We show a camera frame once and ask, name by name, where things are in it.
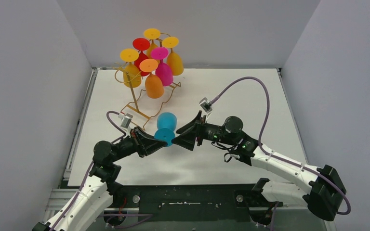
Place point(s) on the yellow right wine glass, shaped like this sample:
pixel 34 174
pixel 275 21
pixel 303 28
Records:
pixel 174 60

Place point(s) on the yellow front-left wine glass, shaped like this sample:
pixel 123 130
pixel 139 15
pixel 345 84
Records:
pixel 131 73

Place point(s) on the magenta plastic wine glass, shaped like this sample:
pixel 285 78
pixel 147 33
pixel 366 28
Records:
pixel 163 71

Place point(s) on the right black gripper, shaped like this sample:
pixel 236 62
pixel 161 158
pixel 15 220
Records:
pixel 189 139

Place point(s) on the orange plastic wine glass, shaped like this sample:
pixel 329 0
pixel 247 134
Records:
pixel 153 84

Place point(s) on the black base frame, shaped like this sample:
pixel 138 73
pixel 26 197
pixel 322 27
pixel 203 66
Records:
pixel 189 203

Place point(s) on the red plastic wine glass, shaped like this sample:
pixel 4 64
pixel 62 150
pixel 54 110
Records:
pixel 141 45

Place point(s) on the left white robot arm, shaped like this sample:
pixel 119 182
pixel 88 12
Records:
pixel 99 184

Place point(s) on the gold wire glass rack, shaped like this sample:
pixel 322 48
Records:
pixel 137 93

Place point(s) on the blue plastic wine glass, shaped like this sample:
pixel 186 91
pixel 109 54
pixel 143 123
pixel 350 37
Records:
pixel 166 126

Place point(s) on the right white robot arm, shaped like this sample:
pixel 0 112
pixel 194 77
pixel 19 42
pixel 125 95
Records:
pixel 320 189

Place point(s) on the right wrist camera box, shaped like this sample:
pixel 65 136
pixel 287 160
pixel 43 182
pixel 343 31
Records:
pixel 206 105

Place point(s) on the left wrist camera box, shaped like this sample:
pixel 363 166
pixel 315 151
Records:
pixel 126 120

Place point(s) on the yellow back wine glass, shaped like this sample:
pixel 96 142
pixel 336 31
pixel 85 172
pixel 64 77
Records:
pixel 151 34

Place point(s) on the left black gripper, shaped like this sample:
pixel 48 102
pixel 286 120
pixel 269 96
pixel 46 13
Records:
pixel 138 141

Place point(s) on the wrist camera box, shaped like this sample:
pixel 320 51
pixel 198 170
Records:
pixel 206 105
pixel 126 120

